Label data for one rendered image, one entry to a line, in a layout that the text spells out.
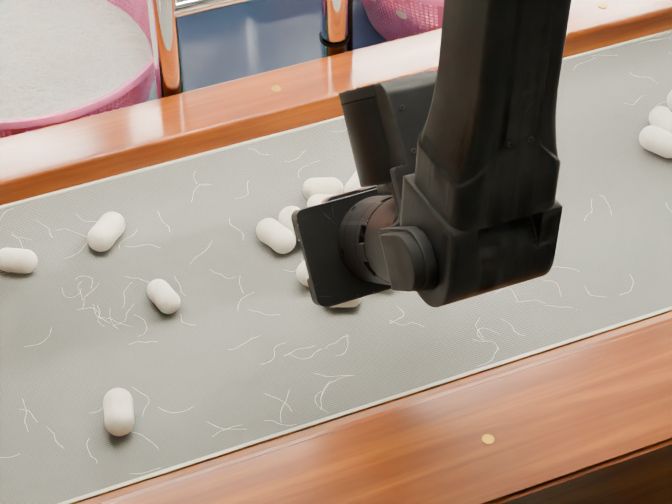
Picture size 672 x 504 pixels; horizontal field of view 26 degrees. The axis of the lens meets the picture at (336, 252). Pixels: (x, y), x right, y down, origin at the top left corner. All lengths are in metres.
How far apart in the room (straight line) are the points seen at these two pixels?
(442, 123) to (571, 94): 0.54
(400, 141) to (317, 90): 0.42
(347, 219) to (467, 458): 0.18
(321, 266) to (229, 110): 0.31
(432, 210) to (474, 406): 0.26
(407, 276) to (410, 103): 0.11
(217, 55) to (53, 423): 0.51
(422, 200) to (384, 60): 0.50
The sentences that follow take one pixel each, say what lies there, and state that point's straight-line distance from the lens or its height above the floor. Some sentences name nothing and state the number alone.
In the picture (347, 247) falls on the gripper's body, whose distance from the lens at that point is 0.92.
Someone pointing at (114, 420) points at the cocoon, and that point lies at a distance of 1.00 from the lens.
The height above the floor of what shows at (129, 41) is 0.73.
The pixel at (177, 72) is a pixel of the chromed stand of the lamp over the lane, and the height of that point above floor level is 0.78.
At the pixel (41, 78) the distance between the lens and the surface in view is 1.32.
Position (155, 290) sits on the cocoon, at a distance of 1.08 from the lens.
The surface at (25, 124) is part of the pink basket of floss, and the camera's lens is 1.22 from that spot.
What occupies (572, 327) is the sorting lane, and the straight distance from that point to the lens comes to 1.09.
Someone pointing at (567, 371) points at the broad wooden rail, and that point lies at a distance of 1.02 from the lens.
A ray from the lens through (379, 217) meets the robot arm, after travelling 0.87.
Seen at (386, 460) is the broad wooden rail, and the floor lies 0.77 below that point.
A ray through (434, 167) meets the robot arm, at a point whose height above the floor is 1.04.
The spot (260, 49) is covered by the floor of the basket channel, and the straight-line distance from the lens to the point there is 1.43.
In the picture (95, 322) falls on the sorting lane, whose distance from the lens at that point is 1.09.
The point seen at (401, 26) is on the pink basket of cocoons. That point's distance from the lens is 1.40.
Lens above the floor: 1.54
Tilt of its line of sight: 45 degrees down
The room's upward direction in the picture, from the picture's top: straight up
